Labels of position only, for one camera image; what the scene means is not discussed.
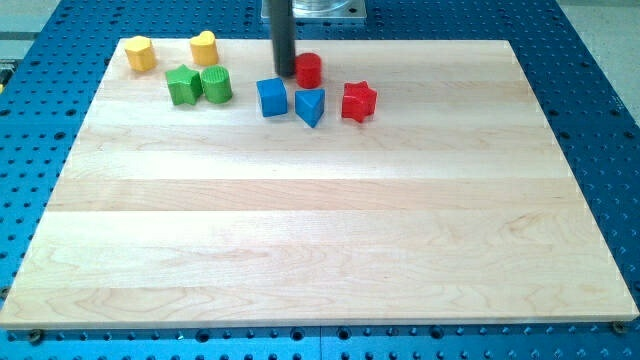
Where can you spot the red cylinder block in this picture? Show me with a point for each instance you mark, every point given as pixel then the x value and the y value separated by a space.
pixel 308 70

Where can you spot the red star block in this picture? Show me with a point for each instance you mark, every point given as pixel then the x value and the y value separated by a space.
pixel 358 101

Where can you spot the green star block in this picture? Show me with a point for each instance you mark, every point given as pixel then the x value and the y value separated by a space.
pixel 184 85

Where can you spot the blue triangle block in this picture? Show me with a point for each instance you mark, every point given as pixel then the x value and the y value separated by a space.
pixel 310 105

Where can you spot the blue cube block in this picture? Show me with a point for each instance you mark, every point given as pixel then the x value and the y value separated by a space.
pixel 273 97

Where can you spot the light wooden board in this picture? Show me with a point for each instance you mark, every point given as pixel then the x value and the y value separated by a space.
pixel 452 203

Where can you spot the green cylinder block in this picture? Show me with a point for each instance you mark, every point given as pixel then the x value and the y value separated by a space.
pixel 216 84

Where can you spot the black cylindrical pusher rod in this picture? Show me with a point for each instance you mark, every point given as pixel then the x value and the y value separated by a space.
pixel 282 31

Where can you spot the yellow heart block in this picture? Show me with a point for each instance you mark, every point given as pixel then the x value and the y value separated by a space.
pixel 204 49

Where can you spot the yellow hexagon block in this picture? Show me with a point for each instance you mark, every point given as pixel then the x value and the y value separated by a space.
pixel 140 53

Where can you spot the left board stop screw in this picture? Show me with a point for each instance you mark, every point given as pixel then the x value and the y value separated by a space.
pixel 35 336

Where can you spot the board stop screw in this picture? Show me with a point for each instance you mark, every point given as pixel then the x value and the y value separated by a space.
pixel 618 327
pixel 35 336

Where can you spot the right board stop screw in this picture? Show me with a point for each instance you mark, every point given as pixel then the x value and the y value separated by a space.
pixel 618 327

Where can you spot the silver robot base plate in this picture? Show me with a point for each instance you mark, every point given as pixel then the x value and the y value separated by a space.
pixel 329 10

